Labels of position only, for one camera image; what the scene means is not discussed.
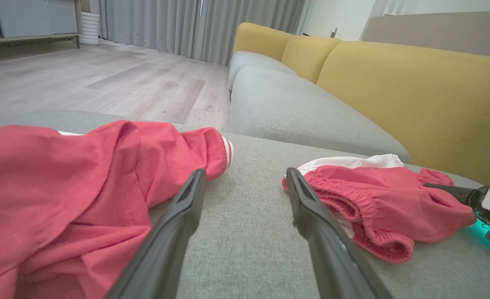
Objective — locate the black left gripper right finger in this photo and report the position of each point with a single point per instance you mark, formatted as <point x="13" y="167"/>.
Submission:
<point x="327" y="249"/>

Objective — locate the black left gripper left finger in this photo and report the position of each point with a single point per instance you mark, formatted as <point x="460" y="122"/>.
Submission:
<point x="166" y="245"/>

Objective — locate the red shorts with white trim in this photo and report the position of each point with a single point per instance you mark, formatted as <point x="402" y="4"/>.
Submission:
<point x="394" y="207"/>

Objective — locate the red Bulls 23 jersey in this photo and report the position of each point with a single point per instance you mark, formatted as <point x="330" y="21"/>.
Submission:
<point x="62" y="195"/>

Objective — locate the grey sofa back cushion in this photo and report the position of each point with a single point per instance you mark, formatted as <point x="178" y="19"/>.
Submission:
<point x="294" y="112"/>

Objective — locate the beige upholstered panel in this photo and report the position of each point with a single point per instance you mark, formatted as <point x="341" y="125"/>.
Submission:
<point x="435" y="33"/>

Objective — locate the small yellow sofa back cushion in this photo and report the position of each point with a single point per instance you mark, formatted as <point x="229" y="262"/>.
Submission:
<point x="307" y="56"/>
<point x="259" y="39"/>

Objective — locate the grey sofa seat cushion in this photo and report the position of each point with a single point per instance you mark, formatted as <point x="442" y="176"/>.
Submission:
<point x="249" y="62"/>

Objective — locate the grey pleated curtain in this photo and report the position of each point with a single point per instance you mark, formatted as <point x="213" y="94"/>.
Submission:
<point x="186" y="25"/>

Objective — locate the white ribbed cylinder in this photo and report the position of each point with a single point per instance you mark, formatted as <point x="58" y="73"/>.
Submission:
<point x="89" y="29"/>

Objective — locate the grey cabinet with wooden shelf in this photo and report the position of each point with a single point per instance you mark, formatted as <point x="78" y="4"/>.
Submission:
<point x="29" y="18"/>

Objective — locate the small dark wall fixture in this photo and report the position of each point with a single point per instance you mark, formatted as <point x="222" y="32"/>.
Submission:
<point x="335" y="32"/>

